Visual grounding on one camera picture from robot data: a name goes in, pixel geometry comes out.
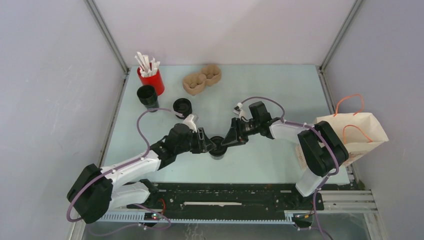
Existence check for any brown pulp cup carrier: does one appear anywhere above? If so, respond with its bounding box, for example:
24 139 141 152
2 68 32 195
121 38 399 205
182 64 222 96

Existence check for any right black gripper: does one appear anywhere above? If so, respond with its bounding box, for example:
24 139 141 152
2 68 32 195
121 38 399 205
221 117 260 148

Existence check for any stack of black lids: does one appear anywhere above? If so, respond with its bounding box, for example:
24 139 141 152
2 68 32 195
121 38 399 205
172 98 193 120

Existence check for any beige paper bag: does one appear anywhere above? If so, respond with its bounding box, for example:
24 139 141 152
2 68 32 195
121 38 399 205
314 94 389 167

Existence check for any black plastic cup lid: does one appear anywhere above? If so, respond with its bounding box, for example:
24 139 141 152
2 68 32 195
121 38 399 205
209 136 228 154

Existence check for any black paper coffee cup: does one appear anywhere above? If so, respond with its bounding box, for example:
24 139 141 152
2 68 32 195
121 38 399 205
210 152 225 161

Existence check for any stack of black cups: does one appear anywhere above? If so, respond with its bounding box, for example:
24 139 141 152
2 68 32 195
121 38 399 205
136 85 160 113

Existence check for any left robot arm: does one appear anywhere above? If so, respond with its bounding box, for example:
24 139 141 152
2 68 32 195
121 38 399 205
66 123 217 224

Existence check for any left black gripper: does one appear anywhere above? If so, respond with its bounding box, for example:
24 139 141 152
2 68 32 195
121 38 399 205
175 128 216 155

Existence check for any red cylindrical holder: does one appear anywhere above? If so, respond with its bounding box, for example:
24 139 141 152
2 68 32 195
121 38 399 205
137 67 165 96

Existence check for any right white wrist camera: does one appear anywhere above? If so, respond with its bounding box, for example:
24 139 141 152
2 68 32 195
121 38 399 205
233 102 247 119

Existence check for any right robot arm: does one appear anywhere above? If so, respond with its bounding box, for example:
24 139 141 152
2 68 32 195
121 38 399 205
221 101 349 209

